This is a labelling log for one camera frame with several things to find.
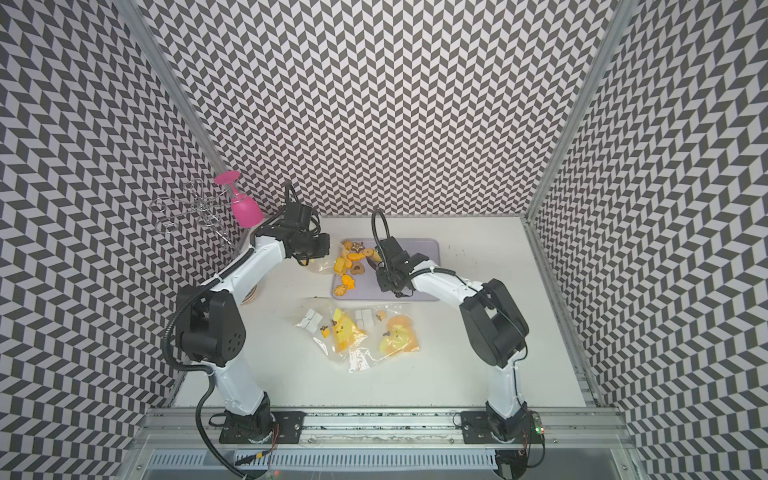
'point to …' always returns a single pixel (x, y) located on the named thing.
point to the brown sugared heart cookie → (357, 267)
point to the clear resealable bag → (323, 266)
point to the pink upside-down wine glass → (246, 211)
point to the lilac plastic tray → (366, 284)
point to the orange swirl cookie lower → (340, 290)
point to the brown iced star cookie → (358, 247)
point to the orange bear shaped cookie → (348, 281)
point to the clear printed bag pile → (360, 335)
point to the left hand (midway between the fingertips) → (327, 250)
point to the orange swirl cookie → (348, 245)
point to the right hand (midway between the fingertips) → (389, 281)
